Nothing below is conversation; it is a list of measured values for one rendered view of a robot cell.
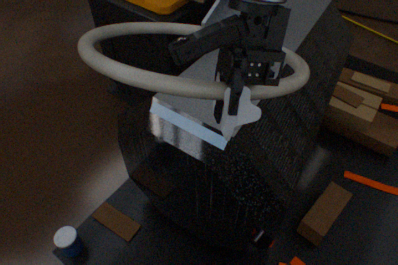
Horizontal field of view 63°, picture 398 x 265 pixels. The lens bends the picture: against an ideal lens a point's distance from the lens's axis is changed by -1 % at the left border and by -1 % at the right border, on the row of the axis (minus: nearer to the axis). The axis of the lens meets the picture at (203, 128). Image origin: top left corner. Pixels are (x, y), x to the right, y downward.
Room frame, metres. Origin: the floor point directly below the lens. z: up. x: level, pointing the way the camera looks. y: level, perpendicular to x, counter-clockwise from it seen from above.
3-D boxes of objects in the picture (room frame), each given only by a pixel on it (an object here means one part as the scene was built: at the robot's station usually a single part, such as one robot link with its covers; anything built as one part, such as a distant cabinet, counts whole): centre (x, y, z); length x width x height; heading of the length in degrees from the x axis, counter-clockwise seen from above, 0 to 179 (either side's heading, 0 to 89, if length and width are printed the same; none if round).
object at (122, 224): (0.74, 0.44, 0.02); 0.25 x 0.10 x 0.01; 57
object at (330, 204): (0.76, -0.61, 0.07); 0.30 x 0.12 x 0.12; 138
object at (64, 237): (0.61, 0.63, 0.08); 0.10 x 0.10 x 0.13
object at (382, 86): (1.72, -1.16, 0.10); 0.25 x 0.10 x 0.01; 57
